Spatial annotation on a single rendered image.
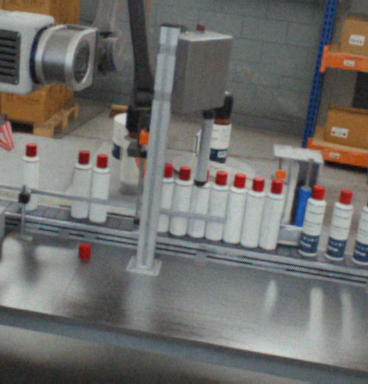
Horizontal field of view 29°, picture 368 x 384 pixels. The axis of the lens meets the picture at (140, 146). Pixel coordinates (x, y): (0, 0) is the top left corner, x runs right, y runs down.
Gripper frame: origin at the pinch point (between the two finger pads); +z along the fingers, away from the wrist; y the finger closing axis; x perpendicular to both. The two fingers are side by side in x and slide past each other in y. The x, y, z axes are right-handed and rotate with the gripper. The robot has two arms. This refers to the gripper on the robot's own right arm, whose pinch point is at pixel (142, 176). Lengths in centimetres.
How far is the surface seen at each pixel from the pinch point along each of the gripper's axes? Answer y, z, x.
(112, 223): 6.1, 13.4, 7.5
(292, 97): -67, 70, -439
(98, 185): 11.0, 1.4, 9.5
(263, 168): -37, 13, -64
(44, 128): 124, 95, -317
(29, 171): 32.0, 0.9, 9.1
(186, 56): -10.7, -42.2, 23.9
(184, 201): -14.1, 2.1, 9.0
